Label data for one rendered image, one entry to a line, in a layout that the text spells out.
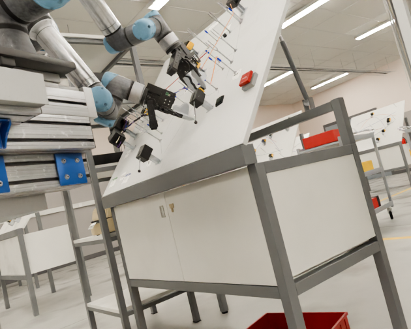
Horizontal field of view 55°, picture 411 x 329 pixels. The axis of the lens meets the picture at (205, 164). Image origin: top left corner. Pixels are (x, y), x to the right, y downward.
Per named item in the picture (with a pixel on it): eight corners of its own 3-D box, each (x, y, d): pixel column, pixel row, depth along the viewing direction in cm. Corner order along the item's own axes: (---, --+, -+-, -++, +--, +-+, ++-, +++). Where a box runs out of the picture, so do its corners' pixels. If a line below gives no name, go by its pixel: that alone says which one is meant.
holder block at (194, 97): (196, 108, 156) (188, 103, 155) (199, 98, 160) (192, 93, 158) (203, 104, 153) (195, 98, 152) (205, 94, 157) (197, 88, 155)
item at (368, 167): (367, 236, 370) (337, 126, 379) (320, 241, 405) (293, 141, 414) (401, 215, 441) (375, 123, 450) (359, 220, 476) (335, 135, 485)
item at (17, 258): (34, 316, 380) (0, 152, 393) (5, 309, 468) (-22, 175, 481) (102, 291, 427) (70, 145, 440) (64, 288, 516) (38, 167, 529)
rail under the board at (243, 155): (246, 164, 122) (241, 145, 123) (103, 209, 215) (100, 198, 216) (258, 162, 126) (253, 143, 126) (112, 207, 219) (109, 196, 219)
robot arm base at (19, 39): (0, 53, 89) (-8, 12, 90) (-35, 77, 97) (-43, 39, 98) (55, 64, 102) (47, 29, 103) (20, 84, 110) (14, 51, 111)
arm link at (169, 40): (166, 34, 151) (154, 46, 157) (173, 44, 152) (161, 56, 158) (176, 29, 156) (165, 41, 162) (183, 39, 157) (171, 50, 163)
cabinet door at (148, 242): (183, 281, 168) (162, 192, 171) (128, 279, 211) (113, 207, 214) (187, 280, 169) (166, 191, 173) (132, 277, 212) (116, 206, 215)
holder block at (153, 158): (149, 180, 172) (130, 170, 168) (158, 157, 177) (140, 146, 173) (153, 179, 168) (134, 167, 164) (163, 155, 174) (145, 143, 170)
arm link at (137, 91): (127, 100, 142) (129, 100, 150) (139, 105, 143) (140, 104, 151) (134, 81, 141) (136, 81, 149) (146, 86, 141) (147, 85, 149)
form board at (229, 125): (105, 198, 217) (102, 196, 216) (167, 63, 262) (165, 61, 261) (246, 145, 124) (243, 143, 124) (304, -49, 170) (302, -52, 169)
